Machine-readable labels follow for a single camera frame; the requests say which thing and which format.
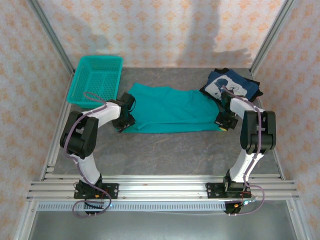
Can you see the black t-shirt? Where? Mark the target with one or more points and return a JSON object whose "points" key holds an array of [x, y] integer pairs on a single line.
{"points": [[257, 93]]}

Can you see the teal plastic basket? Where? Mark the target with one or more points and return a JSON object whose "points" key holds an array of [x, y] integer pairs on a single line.
{"points": [[97, 80]]}

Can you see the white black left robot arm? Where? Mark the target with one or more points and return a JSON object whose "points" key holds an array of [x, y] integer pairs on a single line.
{"points": [[80, 135]]}

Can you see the aluminium front rail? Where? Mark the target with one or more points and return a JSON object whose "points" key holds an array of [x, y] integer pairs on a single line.
{"points": [[162, 188]]}

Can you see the aluminium frame post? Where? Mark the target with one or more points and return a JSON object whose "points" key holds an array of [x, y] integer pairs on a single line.
{"points": [[53, 37], [271, 35]]}

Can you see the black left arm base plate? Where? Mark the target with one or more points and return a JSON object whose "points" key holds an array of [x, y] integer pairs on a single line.
{"points": [[110, 190]]}

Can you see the navy printed t-shirt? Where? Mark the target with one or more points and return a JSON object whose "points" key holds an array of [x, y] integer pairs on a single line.
{"points": [[232, 85]]}

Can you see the aluminium side rail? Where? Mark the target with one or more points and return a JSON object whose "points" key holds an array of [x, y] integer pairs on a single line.
{"points": [[276, 162], [56, 142]]}

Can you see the teal t-shirt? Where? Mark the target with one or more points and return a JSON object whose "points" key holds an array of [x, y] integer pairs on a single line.
{"points": [[170, 110]]}

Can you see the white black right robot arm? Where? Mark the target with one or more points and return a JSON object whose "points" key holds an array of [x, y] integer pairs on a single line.
{"points": [[257, 132]]}

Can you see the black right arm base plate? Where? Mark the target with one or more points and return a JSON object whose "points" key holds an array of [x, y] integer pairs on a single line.
{"points": [[215, 190]]}

